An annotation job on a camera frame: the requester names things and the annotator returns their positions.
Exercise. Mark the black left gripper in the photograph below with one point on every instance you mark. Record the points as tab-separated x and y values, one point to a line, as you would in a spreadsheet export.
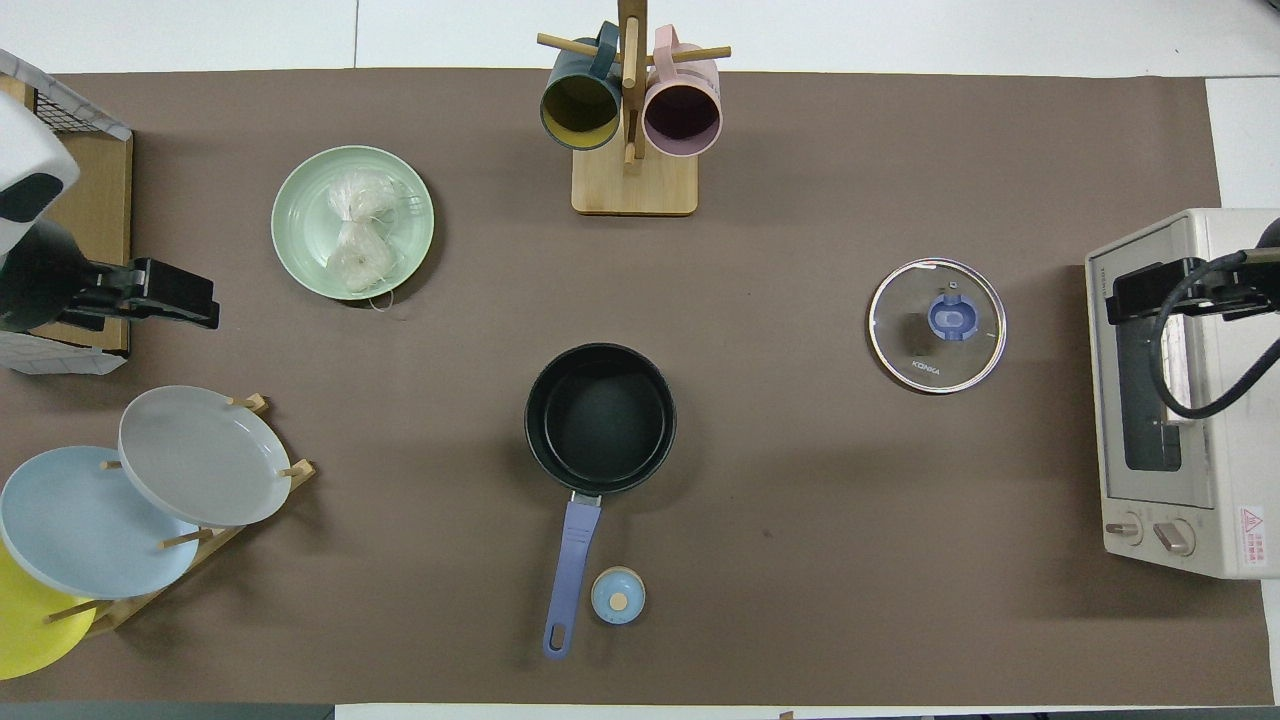
165	290

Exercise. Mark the brown table mat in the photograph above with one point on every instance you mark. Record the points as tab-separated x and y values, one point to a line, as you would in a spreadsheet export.
800	470

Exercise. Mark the beige toaster oven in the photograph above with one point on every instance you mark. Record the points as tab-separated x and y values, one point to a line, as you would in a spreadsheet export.
1230	450

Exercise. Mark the pink mug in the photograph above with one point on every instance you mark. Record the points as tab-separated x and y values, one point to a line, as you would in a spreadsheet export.
682	115

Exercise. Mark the dark teal mug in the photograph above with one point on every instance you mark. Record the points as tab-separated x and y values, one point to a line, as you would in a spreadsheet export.
580	105

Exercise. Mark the wooden mug tree stand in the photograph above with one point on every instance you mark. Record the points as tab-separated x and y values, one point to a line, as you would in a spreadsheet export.
635	185

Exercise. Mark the glass lid blue knob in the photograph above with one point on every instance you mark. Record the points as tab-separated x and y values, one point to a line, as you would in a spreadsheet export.
900	340

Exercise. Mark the wooden plate rack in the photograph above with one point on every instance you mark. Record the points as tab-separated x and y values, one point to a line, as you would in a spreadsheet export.
130	605

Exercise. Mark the yellow plate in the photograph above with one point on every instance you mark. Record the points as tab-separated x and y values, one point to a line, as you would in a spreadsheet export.
25	630

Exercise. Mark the green round plate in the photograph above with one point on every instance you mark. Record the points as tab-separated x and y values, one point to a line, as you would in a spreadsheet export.
300	220

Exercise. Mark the light blue plate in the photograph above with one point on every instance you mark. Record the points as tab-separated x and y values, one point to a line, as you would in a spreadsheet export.
80	520

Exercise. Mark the clear plastic food bag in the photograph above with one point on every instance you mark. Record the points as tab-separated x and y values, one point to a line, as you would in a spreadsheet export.
355	255

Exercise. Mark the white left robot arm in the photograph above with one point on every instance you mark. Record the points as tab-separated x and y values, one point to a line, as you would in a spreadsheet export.
30	160

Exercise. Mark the grey plate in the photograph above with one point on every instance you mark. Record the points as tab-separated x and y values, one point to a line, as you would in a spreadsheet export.
200	455

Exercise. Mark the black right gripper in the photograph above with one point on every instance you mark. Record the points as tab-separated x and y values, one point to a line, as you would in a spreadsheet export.
1145	290

